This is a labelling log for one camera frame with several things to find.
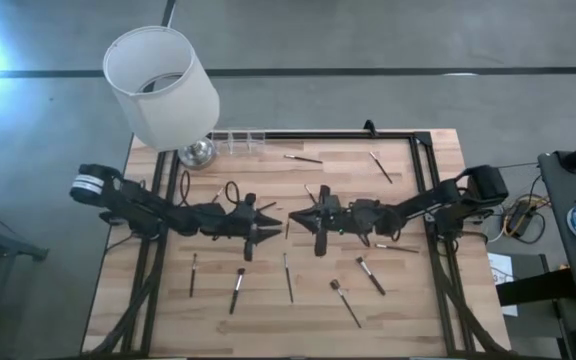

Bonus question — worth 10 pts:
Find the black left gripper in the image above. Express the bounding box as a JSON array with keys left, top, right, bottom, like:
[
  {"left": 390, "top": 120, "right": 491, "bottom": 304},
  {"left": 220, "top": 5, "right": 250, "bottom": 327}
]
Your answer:
[{"left": 222, "top": 192, "right": 283, "bottom": 263}]

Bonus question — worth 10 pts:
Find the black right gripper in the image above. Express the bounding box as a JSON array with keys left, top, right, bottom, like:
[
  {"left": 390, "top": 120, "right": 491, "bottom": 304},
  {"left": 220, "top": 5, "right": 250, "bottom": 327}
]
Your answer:
[{"left": 288, "top": 184, "right": 355, "bottom": 258}]

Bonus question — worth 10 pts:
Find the black eyeliner pencil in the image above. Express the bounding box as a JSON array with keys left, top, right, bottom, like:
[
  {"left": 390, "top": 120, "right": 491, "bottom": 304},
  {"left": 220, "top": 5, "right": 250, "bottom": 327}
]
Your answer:
[{"left": 282, "top": 252, "right": 295, "bottom": 305}]

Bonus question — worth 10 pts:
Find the fluffy makeup brush silver ferrule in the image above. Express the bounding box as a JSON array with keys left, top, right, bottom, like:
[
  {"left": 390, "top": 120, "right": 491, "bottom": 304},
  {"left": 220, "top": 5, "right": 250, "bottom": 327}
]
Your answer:
[{"left": 228, "top": 267, "right": 247, "bottom": 316}]

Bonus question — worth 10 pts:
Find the thick makeup brush silver ferrule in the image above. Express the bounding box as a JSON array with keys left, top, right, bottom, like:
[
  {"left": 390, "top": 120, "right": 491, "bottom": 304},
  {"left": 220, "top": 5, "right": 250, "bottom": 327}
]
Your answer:
[{"left": 355, "top": 256, "right": 387, "bottom": 297}]

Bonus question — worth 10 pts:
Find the clear acrylic organizer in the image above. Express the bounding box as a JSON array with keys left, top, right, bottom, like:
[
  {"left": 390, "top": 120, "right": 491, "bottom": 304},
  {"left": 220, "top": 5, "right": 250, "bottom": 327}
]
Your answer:
[{"left": 211, "top": 128, "right": 267, "bottom": 155}]

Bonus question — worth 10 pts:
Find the flat-head makeup brush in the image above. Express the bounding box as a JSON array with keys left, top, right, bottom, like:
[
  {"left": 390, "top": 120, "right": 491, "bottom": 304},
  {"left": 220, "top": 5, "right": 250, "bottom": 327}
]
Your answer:
[{"left": 329, "top": 278, "right": 363, "bottom": 330}]

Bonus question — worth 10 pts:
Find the white shade silver table lamp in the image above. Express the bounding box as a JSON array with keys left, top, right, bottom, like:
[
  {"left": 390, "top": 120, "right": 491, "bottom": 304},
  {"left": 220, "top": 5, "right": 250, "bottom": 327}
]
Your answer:
[{"left": 102, "top": 24, "right": 221, "bottom": 170}]

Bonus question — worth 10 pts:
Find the white paper sheet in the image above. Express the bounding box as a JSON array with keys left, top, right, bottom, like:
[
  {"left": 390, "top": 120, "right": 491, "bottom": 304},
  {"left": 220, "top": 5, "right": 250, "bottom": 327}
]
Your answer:
[{"left": 486, "top": 251, "right": 519, "bottom": 318}]

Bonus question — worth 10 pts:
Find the black bar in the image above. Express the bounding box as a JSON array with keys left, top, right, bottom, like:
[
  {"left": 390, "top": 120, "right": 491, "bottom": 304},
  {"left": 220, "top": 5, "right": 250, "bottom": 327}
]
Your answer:
[{"left": 495, "top": 268, "right": 576, "bottom": 307}]

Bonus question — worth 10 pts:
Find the dark grey cart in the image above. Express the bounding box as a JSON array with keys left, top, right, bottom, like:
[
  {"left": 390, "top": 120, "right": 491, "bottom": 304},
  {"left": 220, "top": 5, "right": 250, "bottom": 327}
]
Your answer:
[{"left": 537, "top": 149, "right": 576, "bottom": 309}]

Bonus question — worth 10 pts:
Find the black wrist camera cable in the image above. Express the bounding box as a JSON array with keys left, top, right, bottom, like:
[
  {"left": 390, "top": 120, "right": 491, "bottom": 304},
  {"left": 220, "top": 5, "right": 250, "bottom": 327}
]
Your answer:
[{"left": 224, "top": 180, "right": 242, "bottom": 207}]

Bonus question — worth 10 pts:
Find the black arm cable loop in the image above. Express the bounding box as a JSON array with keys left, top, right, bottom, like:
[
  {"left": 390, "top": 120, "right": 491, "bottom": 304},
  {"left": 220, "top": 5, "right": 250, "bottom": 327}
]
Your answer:
[{"left": 179, "top": 170, "right": 191, "bottom": 207}]

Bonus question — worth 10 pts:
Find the power supply with cables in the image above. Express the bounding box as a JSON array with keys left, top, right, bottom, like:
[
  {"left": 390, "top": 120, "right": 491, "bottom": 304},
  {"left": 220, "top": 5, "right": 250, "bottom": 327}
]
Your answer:
[{"left": 482, "top": 174, "right": 553, "bottom": 246}]

